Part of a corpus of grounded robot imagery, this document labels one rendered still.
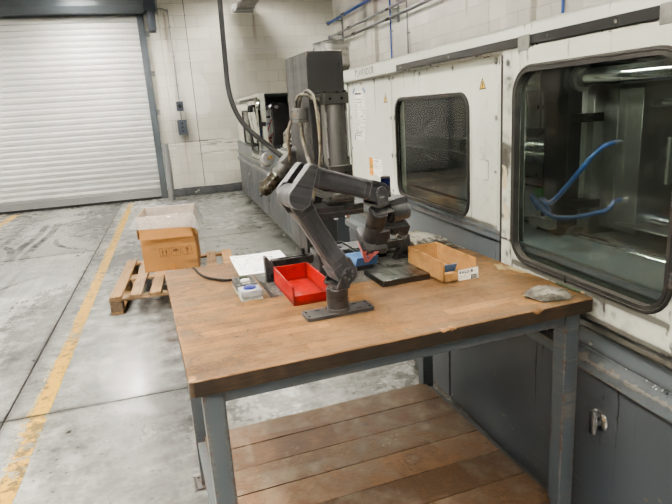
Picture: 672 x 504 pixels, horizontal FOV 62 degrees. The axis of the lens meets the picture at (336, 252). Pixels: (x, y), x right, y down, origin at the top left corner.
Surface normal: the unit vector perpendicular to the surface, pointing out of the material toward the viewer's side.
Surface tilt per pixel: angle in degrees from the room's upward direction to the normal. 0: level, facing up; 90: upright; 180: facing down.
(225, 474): 90
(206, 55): 90
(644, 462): 90
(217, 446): 90
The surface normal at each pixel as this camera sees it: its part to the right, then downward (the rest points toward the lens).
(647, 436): -0.96, 0.13
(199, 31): 0.28, 0.22
